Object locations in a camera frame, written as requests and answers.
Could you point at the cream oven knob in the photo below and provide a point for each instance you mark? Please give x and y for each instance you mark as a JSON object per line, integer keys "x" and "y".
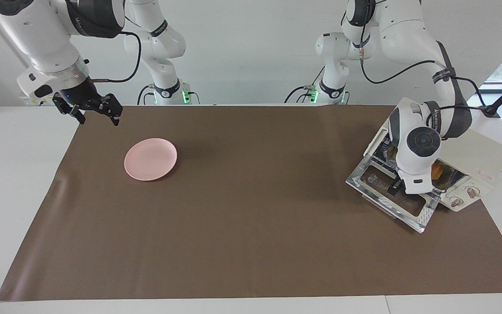
{"x": 472, "y": 191}
{"x": 456, "y": 202}

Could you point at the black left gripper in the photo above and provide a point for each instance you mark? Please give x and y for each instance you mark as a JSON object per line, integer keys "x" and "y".
{"x": 396, "y": 189}

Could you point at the cream toaster oven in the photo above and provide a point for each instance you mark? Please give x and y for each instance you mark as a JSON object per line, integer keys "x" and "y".
{"x": 477, "y": 152}

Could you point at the brown table mat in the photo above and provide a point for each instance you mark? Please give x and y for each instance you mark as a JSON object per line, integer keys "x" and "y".
{"x": 251, "y": 218}

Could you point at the pink round plate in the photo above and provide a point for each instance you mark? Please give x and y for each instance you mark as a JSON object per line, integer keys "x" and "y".
{"x": 150, "y": 159}

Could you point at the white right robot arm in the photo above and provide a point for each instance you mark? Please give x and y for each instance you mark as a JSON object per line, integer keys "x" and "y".
{"x": 37, "y": 35}

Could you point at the glass oven door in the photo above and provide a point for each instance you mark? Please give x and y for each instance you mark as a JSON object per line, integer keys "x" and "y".
{"x": 377, "y": 185}

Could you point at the silver foil baking tray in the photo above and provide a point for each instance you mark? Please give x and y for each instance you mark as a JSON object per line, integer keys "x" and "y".
{"x": 449, "y": 179}

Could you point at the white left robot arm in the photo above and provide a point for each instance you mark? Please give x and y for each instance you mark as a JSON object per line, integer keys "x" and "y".
{"x": 408, "y": 35}

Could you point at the sliced golden bread loaf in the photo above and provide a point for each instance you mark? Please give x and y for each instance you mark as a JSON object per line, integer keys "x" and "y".
{"x": 437, "y": 171}

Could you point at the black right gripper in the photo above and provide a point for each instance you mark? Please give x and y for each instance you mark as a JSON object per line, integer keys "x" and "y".
{"x": 81, "y": 96}

